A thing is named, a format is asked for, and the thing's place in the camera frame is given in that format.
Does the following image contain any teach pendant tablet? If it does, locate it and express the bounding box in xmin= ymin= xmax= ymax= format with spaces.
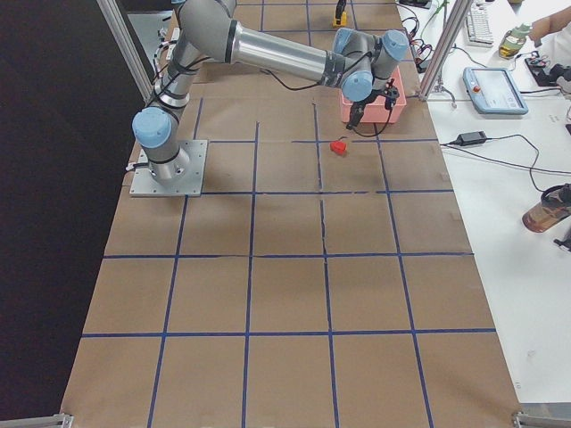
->
xmin=462 ymin=67 xmax=528 ymax=115

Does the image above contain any brown water bottle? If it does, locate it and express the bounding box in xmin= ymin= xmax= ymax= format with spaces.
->
xmin=522 ymin=184 xmax=570 ymax=233

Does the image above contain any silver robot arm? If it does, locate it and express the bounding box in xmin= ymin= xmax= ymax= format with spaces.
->
xmin=132 ymin=1 xmax=409 ymax=185

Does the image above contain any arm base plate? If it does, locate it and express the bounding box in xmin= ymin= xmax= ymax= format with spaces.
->
xmin=130 ymin=139 xmax=209 ymax=197

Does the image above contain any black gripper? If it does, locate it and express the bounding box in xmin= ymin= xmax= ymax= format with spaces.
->
xmin=335 ymin=0 xmax=384 ymax=130

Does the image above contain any yellow toy block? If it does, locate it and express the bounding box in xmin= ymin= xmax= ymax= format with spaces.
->
xmin=332 ymin=11 xmax=347 ymax=28

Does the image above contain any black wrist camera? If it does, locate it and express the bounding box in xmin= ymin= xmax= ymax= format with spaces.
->
xmin=381 ymin=78 xmax=400 ymax=111

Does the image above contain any black power adapter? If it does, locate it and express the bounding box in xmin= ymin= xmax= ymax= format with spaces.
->
xmin=452 ymin=131 xmax=488 ymax=147

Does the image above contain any aluminium frame post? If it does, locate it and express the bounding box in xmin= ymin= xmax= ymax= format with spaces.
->
xmin=418 ymin=0 xmax=472 ymax=101

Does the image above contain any red toy block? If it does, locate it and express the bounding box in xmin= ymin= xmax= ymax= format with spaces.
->
xmin=329 ymin=139 xmax=347 ymax=156

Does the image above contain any pink plastic box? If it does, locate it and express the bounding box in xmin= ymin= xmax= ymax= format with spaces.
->
xmin=338 ymin=67 xmax=407 ymax=124

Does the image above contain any white keyboard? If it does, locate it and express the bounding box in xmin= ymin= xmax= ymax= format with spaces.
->
xmin=465 ymin=4 xmax=494 ymax=48

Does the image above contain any person hand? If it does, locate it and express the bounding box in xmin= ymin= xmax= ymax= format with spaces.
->
xmin=529 ymin=16 xmax=558 ymax=42

